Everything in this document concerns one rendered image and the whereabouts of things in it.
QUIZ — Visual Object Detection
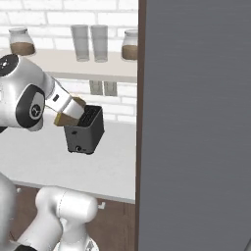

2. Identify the tall grey fridge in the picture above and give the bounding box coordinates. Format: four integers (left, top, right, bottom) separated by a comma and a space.
144, 0, 251, 251

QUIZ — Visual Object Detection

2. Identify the glass jar with brown contents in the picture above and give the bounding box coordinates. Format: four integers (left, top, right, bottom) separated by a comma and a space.
121, 28, 139, 62
8, 26, 36, 57

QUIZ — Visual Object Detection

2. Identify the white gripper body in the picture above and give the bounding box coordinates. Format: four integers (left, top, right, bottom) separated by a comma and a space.
61, 96, 83, 121

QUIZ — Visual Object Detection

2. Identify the clear drinking glass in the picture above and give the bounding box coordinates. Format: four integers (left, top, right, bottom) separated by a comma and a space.
70, 24, 91, 63
89, 24, 110, 64

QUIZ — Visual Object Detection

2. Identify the black toaster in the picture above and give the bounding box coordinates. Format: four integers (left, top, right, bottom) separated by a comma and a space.
64, 104, 106, 156

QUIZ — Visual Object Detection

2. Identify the brown side panel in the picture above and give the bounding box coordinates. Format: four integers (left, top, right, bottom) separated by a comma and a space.
134, 0, 148, 251

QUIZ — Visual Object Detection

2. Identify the white wall shelf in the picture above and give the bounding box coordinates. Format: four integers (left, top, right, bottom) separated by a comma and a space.
0, 48, 138, 84

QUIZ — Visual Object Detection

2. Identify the tan bread slice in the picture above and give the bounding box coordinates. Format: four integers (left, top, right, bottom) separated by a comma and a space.
53, 95, 88, 128

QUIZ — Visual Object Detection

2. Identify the grey wall socket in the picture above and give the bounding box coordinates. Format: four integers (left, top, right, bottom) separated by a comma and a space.
88, 80, 104, 97
103, 80, 119, 98

